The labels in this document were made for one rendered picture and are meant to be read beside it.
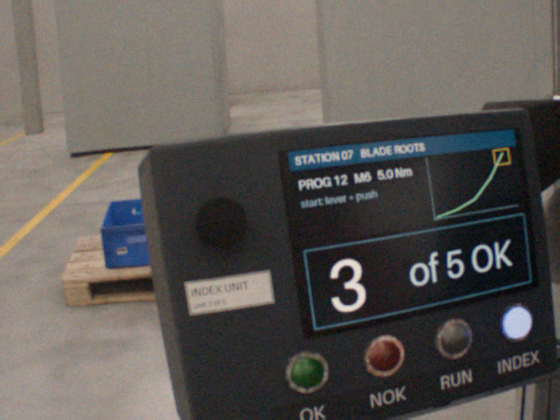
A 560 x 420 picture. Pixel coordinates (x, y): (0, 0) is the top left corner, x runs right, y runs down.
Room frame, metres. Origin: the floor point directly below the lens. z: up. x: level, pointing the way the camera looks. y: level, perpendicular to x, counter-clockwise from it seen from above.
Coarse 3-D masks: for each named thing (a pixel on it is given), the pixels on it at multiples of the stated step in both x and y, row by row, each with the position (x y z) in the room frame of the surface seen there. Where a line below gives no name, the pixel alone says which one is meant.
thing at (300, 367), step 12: (288, 360) 0.41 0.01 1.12; (300, 360) 0.41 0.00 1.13; (312, 360) 0.41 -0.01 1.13; (324, 360) 0.42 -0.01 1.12; (288, 372) 0.41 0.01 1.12; (300, 372) 0.41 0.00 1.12; (312, 372) 0.41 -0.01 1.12; (324, 372) 0.41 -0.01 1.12; (288, 384) 0.41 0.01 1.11; (300, 384) 0.40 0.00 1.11; (312, 384) 0.41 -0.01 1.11
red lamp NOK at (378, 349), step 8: (384, 336) 0.43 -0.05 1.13; (392, 336) 0.43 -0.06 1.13; (368, 344) 0.43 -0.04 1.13; (376, 344) 0.43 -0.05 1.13; (384, 344) 0.42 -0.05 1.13; (392, 344) 0.42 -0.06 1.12; (400, 344) 0.43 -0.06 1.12; (368, 352) 0.42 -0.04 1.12; (376, 352) 0.42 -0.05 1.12; (384, 352) 0.42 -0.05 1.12; (392, 352) 0.42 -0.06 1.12; (400, 352) 0.43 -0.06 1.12; (368, 360) 0.42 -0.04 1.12; (376, 360) 0.42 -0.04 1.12; (384, 360) 0.42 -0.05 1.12; (392, 360) 0.42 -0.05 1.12; (400, 360) 0.43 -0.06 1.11; (368, 368) 0.42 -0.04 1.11; (376, 368) 0.42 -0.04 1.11; (384, 368) 0.42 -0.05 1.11; (392, 368) 0.42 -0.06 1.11
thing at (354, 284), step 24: (360, 240) 0.44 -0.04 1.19; (312, 264) 0.43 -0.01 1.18; (336, 264) 0.44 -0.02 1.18; (360, 264) 0.44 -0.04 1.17; (312, 288) 0.43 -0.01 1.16; (336, 288) 0.43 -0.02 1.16; (360, 288) 0.43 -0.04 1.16; (384, 288) 0.44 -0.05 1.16; (312, 312) 0.42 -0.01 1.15; (336, 312) 0.43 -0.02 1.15; (360, 312) 0.43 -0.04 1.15; (384, 312) 0.43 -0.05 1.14
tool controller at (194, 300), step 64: (320, 128) 0.46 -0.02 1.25; (384, 128) 0.47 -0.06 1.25; (448, 128) 0.48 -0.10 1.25; (512, 128) 0.49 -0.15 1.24; (192, 192) 0.43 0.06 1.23; (256, 192) 0.44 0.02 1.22; (320, 192) 0.45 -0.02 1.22; (384, 192) 0.45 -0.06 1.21; (448, 192) 0.47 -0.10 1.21; (512, 192) 0.48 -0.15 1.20; (192, 256) 0.42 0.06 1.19; (256, 256) 0.43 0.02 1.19; (384, 256) 0.44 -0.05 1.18; (448, 256) 0.45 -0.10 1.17; (512, 256) 0.47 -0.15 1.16; (192, 320) 0.41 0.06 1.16; (256, 320) 0.42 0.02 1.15; (384, 320) 0.43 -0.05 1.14; (192, 384) 0.40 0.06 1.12; (256, 384) 0.40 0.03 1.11; (384, 384) 0.42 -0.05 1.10; (448, 384) 0.43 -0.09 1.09
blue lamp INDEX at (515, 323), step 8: (512, 304) 0.46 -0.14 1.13; (520, 304) 0.46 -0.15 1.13; (504, 312) 0.45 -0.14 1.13; (512, 312) 0.45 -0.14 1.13; (520, 312) 0.45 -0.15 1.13; (528, 312) 0.46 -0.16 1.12; (504, 320) 0.45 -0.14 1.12; (512, 320) 0.45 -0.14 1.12; (520, 320) 0.45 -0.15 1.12; (528, 320) 0.45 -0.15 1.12; (504, 328) 0.45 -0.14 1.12; (512, 328) 0.45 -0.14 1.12; (520, 328) 0.45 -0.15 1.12; (528, 328) 0.45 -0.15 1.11; (504, 336) 0.45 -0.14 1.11; (512, 336) 0.45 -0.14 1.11; (520, 336) 0.45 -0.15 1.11
